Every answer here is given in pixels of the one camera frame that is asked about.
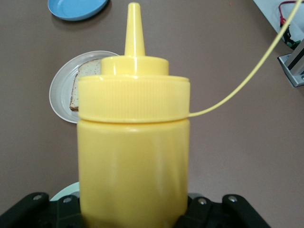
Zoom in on beige plate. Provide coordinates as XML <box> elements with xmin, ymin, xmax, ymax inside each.
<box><xmin>48</xmin><ymin>49</ymin><xmax>122</xmax><ymax>124</ymax></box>

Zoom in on silver mounting bracket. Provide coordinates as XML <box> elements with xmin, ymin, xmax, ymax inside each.
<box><xmin>277</xmin><ymin>53</ymin><xmax>304</xmax><ymax>87</ymax></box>

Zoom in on mint green plate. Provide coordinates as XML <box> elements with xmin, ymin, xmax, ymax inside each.
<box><xmin>49</xmin><ymin>181</ymin><xmax>81</xmax><ymax>202</ymax></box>

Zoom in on red clip wires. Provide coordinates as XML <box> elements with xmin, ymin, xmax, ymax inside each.
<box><xmin>278</xmin><ymin>0</ymin><xmax>300</xmax><ymax>27</ymax></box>

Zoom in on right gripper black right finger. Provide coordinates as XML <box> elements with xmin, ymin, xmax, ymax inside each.
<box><xmin>174</xmin><ymin>192</ymin><xmax>272</xmax><ymax>228</ymax></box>

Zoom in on red display circuit module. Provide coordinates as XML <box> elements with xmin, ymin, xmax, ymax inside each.
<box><xmin>282</xmin><ymin>23</ymin><xmax>302</xmax><ymax>49</ymax></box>

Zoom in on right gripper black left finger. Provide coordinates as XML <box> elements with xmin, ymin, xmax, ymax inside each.
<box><xmin>0</xmin><ymin>191</ymin><xmax>83</xmax><ymax>228</ymax></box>

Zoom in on toasted brown bread slice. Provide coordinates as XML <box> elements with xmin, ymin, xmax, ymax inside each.
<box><xmin>69</xmin><ymin>58</ymin><xmax>104</xmax><ymax>112</ymax></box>

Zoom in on aluminium camera post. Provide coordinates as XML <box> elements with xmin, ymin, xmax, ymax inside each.
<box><xmin>286</xmin><ymin>39</ymin><xmax>304</xmax><ymax>72</ymax></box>

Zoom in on blue plate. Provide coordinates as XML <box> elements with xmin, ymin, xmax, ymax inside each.
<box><xmin>47</xmin><ymin>0</ymin><xmax>111</xmax><ymax>21</ymax></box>

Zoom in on yellow squeeze bottle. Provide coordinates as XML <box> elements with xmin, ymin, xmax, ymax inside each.
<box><xmin>77</xmin><ymin>0</ymin><xmax>304</xmax><ymax>228</ymax></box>

